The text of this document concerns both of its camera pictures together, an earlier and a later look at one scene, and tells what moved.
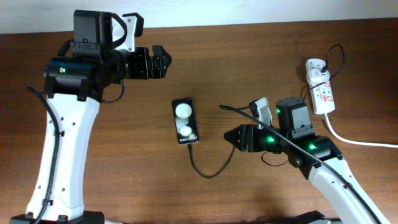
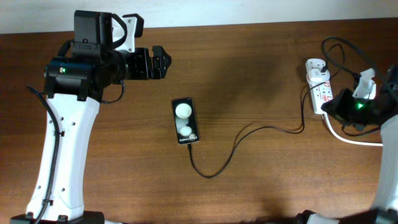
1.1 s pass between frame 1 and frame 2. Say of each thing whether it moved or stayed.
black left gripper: stayed
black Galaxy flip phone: stayed
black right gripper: moved
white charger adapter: stayed
